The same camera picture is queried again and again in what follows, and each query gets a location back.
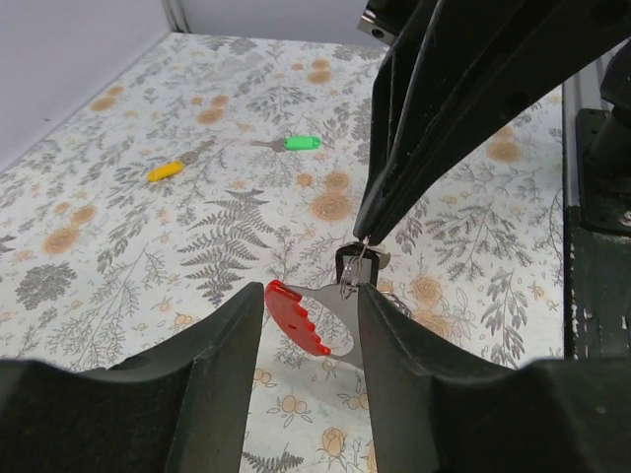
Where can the green tag key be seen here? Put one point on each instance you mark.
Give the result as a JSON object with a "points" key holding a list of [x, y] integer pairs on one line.
{"points": [[291, 143]]}

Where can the aluminium frame posts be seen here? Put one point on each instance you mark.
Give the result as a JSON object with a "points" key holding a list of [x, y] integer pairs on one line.
{"points": [[176, 17]]}

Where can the yellow tag key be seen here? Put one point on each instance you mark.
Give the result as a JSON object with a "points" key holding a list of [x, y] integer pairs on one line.
{"points": [[179, 163]]}

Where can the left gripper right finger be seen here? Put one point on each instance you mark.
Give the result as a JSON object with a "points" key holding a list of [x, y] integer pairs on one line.
{"points": [[436, 408]]}

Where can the floral table mat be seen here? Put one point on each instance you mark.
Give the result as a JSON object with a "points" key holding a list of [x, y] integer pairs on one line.
{"points": [[98, 263]]}

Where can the red grey key organizer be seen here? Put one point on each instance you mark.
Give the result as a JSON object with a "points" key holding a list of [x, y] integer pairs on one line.
{"points": [[323, 322]]}

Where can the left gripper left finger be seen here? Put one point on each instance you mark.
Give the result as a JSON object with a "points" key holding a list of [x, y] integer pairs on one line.
{"points": [[180, 406]]}

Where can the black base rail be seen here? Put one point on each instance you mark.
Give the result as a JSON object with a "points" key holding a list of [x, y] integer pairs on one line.
{"points": [[596, 208]]}

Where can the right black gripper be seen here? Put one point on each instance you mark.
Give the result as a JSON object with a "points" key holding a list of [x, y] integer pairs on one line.
{"points": [[455, 73]]}

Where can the black tag key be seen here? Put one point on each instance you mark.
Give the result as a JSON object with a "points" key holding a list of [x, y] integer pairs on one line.
{"points": [[358, 263]]}

